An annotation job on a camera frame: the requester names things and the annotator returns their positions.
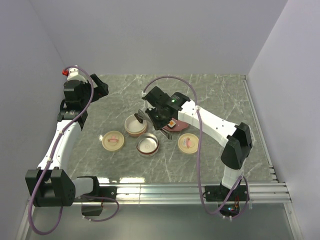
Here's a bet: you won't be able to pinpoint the metal tongs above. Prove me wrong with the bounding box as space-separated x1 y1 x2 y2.
134 109 173 140

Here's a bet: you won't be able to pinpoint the black spiky food piece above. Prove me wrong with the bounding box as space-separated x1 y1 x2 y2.
134 113 144 124

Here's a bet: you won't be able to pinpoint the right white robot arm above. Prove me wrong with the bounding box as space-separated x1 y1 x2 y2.
141 86 253 201

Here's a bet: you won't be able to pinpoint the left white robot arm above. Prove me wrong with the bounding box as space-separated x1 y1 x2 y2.
25 74 109 207

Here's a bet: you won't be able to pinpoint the cream lunch box container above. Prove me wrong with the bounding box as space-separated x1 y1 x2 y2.
124 114 147 137

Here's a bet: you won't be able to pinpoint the steel lunch box container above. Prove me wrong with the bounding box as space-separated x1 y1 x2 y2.
135 132 160 157

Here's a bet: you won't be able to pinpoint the pink polka dot plate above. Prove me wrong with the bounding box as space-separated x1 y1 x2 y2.
163 118 189 132

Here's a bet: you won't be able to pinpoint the right cream lid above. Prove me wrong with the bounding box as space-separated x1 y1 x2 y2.
177 133 199 155

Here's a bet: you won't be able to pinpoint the cream lid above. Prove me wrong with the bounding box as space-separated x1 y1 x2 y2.
101 130 125 152
177 133 199 155

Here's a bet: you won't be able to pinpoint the left cream lid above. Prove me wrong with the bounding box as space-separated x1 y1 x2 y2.
101 130 125 152

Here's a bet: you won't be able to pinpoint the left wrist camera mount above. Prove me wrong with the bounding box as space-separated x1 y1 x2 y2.
62 65 86 82

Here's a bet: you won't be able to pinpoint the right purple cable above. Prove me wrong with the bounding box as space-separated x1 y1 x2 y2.
141 75 251 220

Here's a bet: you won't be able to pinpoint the purple cable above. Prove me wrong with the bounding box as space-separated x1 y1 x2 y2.
28 65 120 235
141 75 251 220

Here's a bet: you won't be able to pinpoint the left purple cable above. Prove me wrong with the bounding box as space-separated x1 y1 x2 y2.
28 65 120 235

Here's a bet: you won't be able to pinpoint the aluminium rail frame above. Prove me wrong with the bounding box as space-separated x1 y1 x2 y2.
14 74 305 240

